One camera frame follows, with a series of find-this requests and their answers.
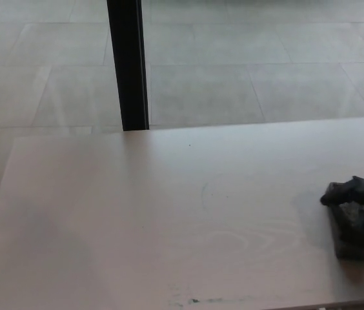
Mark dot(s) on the black vertical metal post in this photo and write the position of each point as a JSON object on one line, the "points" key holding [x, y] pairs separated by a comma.
{"points": [[128, 64]]}

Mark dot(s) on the dark grey speckled board eraser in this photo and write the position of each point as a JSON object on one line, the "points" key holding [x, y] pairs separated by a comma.
{"points": [[353, 213]]}

